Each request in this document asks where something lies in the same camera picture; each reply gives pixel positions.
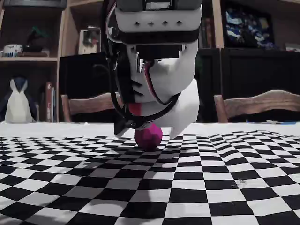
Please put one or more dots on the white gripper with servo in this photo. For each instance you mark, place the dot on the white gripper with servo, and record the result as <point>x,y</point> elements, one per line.
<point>185,110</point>

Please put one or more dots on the pink faceted ball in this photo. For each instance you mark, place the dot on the pink faceted ball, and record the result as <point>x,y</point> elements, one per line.
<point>148,138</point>

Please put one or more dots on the grey and white robot arm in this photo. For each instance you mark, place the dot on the grey and white robot arm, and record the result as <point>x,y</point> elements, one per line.
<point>159,23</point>

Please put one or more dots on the brown wooden chair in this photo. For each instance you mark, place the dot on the brown wooden chair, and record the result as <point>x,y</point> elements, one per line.
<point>257,100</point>
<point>89,103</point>

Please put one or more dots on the checkered white paper sheet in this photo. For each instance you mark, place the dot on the checkered white paper sheet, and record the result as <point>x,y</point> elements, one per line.
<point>164,187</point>

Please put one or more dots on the row of upright brown books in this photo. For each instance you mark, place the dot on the row of upright brown books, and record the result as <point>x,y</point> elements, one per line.
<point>207,32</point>

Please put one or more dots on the wide light wooden bookshelf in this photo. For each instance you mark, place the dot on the wide light wooden bookshelf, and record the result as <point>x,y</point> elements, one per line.
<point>218,23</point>

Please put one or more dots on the black low cabinet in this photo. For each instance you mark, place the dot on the black low cabinet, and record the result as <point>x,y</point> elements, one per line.
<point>257,70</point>

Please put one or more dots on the red upright books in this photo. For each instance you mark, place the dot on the red upright books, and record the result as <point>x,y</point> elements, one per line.
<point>49,100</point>

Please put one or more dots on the starry night picture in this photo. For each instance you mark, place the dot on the starry night picture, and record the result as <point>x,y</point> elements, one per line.
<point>248,28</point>

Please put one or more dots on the blue tape strip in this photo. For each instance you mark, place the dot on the blue tape strip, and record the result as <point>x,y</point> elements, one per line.
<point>281,122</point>

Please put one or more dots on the narrow wooden bookshelf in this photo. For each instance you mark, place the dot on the narrow wooden bookshelf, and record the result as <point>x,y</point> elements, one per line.
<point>28,59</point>

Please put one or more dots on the green bonsai model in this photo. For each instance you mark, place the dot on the green bonsai model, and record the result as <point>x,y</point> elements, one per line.
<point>37,38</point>

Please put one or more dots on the low-poly paper penguin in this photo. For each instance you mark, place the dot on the low-poly paper penguin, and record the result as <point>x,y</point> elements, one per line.
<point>17,105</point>

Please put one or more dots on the stacked flat books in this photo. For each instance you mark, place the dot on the stacked flat books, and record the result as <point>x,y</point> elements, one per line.
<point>293,48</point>

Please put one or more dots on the white and blue mug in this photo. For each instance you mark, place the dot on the white and blue mug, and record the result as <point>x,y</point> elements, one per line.
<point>12,50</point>

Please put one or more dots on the white picture frame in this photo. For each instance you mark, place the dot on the white picture frame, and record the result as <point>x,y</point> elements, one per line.
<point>89,39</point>

